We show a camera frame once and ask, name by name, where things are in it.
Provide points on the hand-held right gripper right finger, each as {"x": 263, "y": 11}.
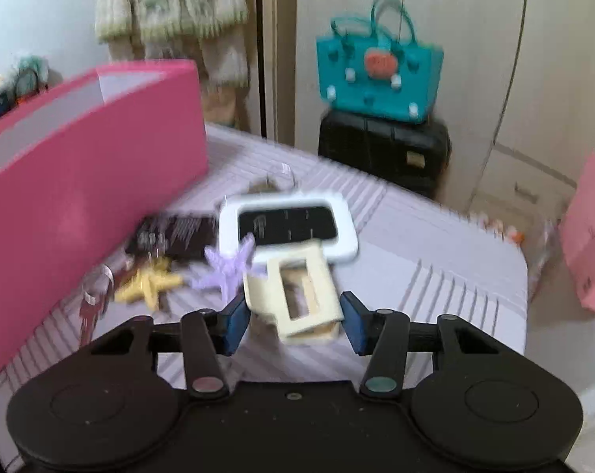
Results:
{"x": 352, "y": 322}

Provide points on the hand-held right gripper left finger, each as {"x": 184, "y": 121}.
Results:
{"x": 236, "y": 325}

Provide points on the cream rectangular hair clip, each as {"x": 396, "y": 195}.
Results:
{"x": 327, "y": 300}

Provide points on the purple star hair clip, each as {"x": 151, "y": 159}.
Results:
{"x": 223, "y": 268}

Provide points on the yellow star hair clip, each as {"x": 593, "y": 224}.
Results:
{"x": 147, "y": 283}

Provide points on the black printed card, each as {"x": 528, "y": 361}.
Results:
{"x": 179, "y": 236}

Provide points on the white portable router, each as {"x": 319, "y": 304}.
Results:
{"x": 287, "y": 224}

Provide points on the pink cardboard box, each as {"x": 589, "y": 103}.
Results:
{"x": 81, "y": 207}

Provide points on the black hard-shell suitcase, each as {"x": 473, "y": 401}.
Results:
{"x": 376, "y": 152}

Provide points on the colourful snack pack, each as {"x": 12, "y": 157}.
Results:
{"x": 499, "y": 229}

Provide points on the clear plastic bag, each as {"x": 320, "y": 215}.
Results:
{"x": 544, "y": 256}

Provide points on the teal felt handbag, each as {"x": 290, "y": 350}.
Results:
{"x": 371, "y": 88}

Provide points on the pink non-woven bag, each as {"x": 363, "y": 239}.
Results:
{"x": 590, "y": 246}

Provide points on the fluffy cream pajama pants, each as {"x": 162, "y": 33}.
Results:
{"x": 218, "y": 64}

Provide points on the light wood grain wardrobe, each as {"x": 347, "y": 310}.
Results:
{"x": 475, "y": 59}

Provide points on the black metal clothes rack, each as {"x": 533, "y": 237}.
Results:
{"x": 261, "y": 34}

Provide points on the beige tall cabinet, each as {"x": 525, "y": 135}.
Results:
{"x": 273, "y": 34}

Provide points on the white green patterned pouch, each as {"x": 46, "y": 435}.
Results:
{"x": 29, "y": 79}

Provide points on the fluffy cream pajama jacket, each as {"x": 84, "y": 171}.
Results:
{"x": 179, "y": 0}

